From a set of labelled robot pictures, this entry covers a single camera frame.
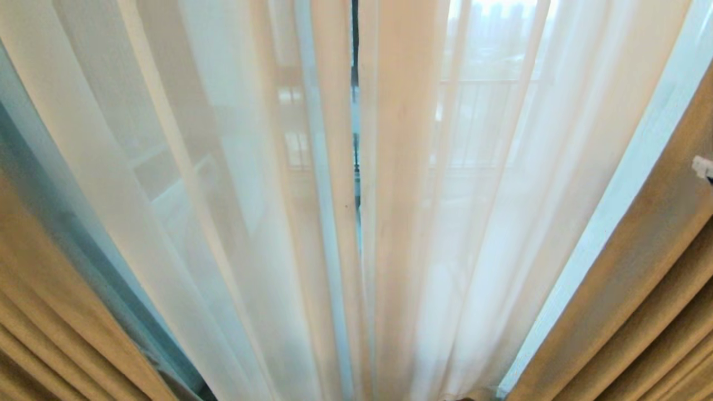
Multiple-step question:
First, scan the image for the balcony door frame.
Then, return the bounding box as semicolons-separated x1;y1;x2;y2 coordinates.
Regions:
350;0;363;223

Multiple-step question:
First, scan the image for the tan thick drape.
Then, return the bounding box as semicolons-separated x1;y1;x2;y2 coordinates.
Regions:
0;167;180;401
504;58;713;401

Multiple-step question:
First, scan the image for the white sheer curtain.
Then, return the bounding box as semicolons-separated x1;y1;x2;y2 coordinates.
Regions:
0;0;363;401
356;0;704;401

